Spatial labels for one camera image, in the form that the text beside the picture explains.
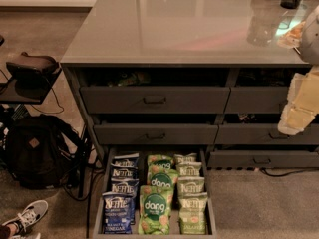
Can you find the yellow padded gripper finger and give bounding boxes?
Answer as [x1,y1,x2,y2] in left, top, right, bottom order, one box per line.
[278,67,319,135]

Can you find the green dang bag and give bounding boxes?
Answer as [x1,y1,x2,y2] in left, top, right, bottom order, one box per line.
[147,154,174,173]
[150,170,178,188]
[138,185,173,235]

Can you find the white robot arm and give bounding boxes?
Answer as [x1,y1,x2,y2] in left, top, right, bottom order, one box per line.
[277,6,319,135]

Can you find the top right drawer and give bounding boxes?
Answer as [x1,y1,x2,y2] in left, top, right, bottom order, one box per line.
[225,68,309,114]

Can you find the middle right drawer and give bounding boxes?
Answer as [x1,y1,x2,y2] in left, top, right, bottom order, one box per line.
[215,114,319,145]

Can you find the bottom right drawer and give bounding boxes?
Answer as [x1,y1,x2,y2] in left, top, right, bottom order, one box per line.
[207,150,319,168]

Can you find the rear green Kettle chip bag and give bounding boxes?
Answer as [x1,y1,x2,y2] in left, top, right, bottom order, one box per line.
[173,153,197,164]

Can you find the grey drawer cabinet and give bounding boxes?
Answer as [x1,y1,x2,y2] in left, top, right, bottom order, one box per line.
[62,0,318,239]

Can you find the top left drawer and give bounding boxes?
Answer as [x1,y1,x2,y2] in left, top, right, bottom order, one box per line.
[79,68,230,114]

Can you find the front green Kettle chip bag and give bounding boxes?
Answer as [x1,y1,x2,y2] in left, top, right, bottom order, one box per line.
[178,192,207,235]

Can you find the green snack in top drawer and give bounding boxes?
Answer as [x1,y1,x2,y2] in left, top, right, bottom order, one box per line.
[108,71,151,87]

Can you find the rear blue Kettle chip bag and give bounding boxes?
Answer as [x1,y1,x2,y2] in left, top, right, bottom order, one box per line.
[113,153,140,167]

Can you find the blue kettle chip bag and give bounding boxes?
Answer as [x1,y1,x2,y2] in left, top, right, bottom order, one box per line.
[113,153,140,167]
[103,192,132,234]
[111,178,139,224]
[111,164,138,179]

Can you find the middle left drawer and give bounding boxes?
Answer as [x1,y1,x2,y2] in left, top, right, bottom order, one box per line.
[93,118,218,145]

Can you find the open bottom left drawer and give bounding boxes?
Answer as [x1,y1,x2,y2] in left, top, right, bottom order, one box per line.
[92,146,217,239]

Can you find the front blue Kettle chip bag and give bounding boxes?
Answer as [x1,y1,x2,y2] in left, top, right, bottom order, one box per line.
[103,192,132,234]

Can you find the black backpack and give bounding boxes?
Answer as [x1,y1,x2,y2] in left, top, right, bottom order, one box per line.
[4,115,83,189]

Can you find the black device on shelf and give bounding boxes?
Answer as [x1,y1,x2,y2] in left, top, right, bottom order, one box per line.
[6,52,59,82]

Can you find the grey sneaker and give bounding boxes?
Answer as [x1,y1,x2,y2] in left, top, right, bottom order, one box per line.
[1,200,48,239]

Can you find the dark side shelf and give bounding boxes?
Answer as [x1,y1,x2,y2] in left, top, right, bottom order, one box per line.
[0,69,62,105]

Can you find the black floor cable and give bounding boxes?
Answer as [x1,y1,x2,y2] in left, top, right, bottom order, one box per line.
[259,167,319,178]

